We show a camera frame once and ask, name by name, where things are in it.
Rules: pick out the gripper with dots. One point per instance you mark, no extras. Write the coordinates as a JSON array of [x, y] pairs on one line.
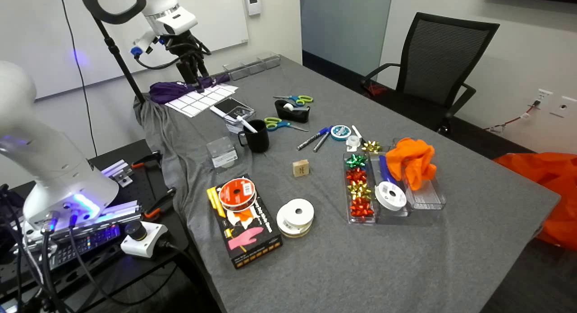
[[185, 46]]

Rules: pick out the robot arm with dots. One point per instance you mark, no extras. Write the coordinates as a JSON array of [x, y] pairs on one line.
[[54, 168]]

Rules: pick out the white marker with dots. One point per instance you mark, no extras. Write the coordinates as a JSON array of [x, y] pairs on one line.
[[247, 123]]

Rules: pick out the black cup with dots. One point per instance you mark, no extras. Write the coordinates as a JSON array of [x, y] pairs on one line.
[[258, 139]]

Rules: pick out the white grid sheet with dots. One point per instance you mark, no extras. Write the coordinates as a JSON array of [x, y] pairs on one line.
[[198, 101]]

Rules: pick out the purple cloth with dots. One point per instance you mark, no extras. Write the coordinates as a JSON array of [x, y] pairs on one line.
[[169, 92]]

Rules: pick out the black phone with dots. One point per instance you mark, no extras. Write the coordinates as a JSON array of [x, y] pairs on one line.
[[232, 108]]

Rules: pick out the whiteboard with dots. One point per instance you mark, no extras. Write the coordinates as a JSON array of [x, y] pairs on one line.
[[216, 20]]

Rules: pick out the long clear plastic tray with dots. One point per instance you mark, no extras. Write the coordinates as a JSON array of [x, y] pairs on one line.
[[252, 66]]

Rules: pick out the small clear plastic box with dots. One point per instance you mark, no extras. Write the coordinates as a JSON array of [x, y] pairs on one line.
[[222, 154]]

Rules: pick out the white thermostat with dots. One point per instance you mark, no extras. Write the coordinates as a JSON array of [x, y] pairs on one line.
[[252, 1]]

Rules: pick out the green and blue scissors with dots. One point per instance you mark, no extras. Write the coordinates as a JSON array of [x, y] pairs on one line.
[[299, 99], [274, 123]]

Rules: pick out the black tape dispenser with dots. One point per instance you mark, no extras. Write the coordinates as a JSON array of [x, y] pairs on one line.
[[293, 114]]

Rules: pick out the orange ribbon spool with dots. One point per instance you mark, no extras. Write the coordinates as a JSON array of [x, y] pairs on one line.
[[237, 194]]

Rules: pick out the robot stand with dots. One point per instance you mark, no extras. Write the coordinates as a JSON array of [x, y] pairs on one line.
[[135, 191]]

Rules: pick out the blue pen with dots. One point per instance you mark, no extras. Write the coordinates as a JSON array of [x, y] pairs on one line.
[[315, 137]]

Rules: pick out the wooden block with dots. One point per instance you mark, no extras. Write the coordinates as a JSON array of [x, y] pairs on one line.
[[300, 168]]

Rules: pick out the grey pen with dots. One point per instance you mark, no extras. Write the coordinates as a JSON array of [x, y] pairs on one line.
[[322, 141]]

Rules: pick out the frosted glass panel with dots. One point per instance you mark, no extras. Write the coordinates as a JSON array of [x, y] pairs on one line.
[[347, 29]]

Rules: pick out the teal ribbon spool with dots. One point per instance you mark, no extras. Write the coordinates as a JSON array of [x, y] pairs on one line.
[[341, 132]]

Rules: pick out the white pen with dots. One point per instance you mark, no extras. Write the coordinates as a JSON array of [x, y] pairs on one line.
[[357, 132]]

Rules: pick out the small white tape roll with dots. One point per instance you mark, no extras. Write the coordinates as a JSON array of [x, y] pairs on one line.
[[353, 143]]

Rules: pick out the white emergency stop button box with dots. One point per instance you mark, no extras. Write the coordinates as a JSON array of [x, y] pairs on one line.
[[144, 241]]

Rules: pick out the stack of white ribbon spools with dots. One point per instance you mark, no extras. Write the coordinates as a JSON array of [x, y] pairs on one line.
[[295, 217]]

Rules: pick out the black glove box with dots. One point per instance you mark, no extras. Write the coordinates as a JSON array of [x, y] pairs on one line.
[[252, 241]]

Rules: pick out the green gift bow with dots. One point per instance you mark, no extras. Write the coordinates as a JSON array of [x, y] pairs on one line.
[[356, 160]]

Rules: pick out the red gift bow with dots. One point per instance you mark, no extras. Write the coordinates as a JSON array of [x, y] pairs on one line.
[[361, 207], [356, 175]]

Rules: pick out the gold gift bow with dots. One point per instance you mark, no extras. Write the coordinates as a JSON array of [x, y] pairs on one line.
[[359, 190], [371, 147]]

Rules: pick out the black keyboard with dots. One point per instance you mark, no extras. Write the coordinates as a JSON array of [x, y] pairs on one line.
[[85, 245]]

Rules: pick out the narrow clear plastic tray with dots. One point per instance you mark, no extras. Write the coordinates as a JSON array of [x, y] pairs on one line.
[[360, 220]]

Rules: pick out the white ribbon spool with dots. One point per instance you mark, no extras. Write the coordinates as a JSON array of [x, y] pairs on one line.
[[391, 196]]

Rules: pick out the orange tissue paper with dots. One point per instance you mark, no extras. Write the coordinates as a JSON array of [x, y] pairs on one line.
[[410, 162]]

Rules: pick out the black office chair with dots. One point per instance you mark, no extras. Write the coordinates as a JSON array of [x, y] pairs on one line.
[[437, 60]]

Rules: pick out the grey tablecloth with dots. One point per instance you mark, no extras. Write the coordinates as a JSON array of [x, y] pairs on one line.
[[360, 268]]

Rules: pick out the clear plastic organiser tray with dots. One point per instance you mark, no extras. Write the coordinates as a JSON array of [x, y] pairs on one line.
[[426, 200]]

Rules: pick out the orange plastic bag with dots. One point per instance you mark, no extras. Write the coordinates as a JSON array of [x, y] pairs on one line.
[[554, 186]]

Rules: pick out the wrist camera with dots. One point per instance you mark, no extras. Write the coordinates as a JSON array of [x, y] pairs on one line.
[[178, 23]]

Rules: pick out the aluminium bracket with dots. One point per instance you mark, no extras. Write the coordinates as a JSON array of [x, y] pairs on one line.
[[118, 172]]

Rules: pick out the aluminium rail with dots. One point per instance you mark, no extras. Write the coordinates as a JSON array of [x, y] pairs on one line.
[[121, 210]]

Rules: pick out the white wall socket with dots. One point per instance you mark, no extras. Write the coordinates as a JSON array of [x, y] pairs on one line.
[[544, 96]]

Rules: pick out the white wall plate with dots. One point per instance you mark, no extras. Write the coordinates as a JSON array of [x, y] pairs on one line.
[[568, 107]]

